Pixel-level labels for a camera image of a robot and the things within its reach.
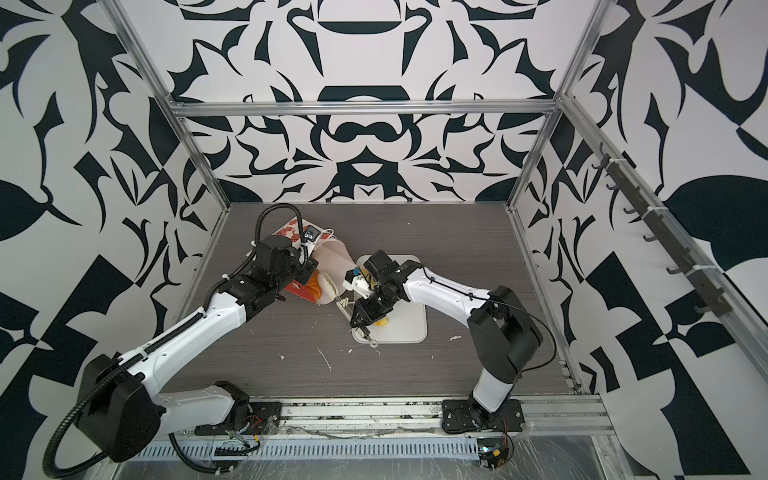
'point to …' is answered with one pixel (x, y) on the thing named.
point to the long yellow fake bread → (381, 322)
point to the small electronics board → (492, 452)
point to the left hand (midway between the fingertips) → (308, 244)
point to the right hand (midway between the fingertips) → (355, 321)
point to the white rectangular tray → (361, 260)
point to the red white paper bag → (333, 260)
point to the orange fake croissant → (315, 285)
